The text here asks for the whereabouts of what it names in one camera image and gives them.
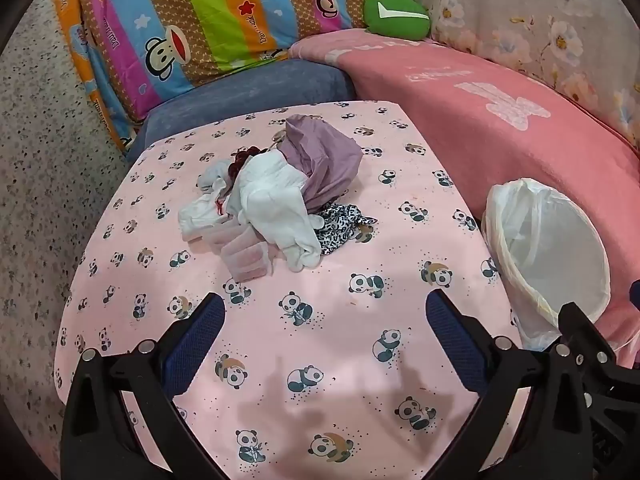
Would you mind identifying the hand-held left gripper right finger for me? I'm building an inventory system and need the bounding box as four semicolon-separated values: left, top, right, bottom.
415;290;601;480

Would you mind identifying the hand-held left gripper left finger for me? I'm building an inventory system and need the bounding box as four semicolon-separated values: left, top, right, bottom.
60;292;236;480

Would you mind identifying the white bin with plastic liner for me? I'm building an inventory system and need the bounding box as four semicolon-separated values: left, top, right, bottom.
481;177;612;352

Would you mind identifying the small white cloth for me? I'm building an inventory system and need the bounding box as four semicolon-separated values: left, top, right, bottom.
178;159;238;235

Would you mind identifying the purple cloth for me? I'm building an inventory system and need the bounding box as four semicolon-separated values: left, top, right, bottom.
285;115;362;213

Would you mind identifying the pink panda-print tablecloth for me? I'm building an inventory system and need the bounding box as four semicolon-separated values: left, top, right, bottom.
54;101;531;480

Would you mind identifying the large white cloth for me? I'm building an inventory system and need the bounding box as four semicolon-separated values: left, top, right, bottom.
239;152;323;272

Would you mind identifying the leopard-print cloth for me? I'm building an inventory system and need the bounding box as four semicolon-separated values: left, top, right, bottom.
312;202;378;257

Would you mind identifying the dark red cloth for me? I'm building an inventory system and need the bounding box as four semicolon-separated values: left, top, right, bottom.
229;146;268;183

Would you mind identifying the pink blanket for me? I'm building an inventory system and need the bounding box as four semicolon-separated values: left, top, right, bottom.
289;27;640;368

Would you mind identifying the blue cushion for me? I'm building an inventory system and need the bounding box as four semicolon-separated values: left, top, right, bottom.
122;58;357;161

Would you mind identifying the grey floral sheet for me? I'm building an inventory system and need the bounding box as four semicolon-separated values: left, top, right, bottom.
377;0;640;146

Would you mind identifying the striped monkey-print quilt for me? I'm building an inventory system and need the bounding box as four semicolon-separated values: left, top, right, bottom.
50;0;381;153

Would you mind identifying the green cushion with white tick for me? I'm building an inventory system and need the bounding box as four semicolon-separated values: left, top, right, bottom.
363;0;432;41

